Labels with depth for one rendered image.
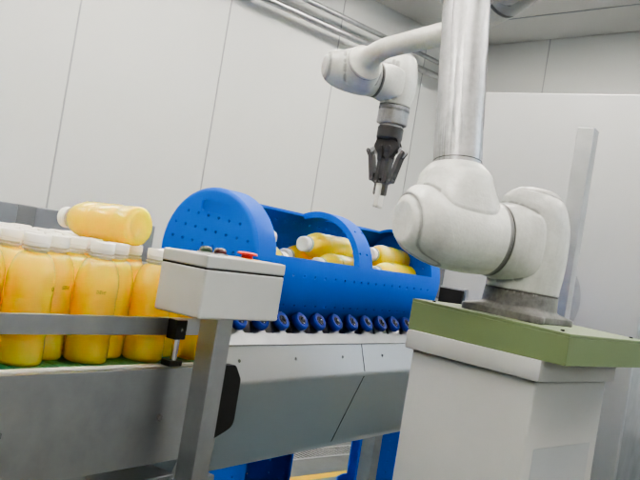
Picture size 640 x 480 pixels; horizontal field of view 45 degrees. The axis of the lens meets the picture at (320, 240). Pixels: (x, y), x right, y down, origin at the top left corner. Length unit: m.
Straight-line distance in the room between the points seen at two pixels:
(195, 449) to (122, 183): 4.26
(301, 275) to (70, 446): 0.70
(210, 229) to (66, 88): 3.69
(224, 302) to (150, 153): 4.38
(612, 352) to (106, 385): 0.97
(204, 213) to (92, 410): 0.60
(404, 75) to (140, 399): 1.28
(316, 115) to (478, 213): 5.09
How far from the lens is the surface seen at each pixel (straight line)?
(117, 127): 5.46
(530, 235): 1.61
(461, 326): 1.60
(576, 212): 2.78
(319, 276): 1.79
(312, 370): 1.85
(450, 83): 1.64
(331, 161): 6.70
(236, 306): 1.27
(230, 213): 1.65
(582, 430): 1.72
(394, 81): 2.22
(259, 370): 1.69
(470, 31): 1.68
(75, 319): 1.22
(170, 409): 1.37
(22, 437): 1.19
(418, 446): 1.67
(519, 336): 1.52
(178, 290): 1.24
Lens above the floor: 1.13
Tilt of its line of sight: 1 degrees up
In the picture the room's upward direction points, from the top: 9 degrees clockwise
